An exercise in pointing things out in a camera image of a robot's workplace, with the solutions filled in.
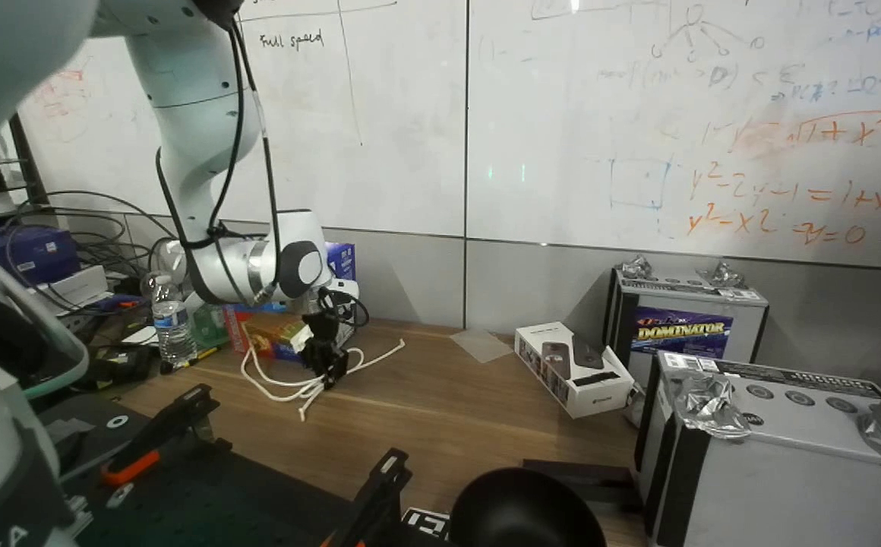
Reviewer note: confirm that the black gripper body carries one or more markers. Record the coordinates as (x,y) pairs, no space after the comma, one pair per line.
(335,317)

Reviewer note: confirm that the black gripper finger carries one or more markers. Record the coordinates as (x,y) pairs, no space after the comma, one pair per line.
(335,364)
(316,356)

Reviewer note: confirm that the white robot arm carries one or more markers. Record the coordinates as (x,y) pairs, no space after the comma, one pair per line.
(186,57)

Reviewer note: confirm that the blue snack box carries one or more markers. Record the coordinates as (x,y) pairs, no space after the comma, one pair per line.
(277,330)

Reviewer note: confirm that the small white open box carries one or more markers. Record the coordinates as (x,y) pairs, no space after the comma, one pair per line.
(580,378)

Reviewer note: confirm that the blue cardboard box left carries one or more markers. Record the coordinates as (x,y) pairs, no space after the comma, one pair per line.
(37,254)

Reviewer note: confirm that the clear plastic water bottle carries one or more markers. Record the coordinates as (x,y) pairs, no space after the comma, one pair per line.
(171,321)

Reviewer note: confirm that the black white marker tag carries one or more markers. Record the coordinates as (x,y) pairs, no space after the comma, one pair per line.
(427,520)

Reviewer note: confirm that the grey battery near edge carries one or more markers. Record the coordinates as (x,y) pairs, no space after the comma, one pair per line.
(758,456)

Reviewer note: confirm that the orange handled black clamp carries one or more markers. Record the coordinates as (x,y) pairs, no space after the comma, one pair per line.
(182,418)

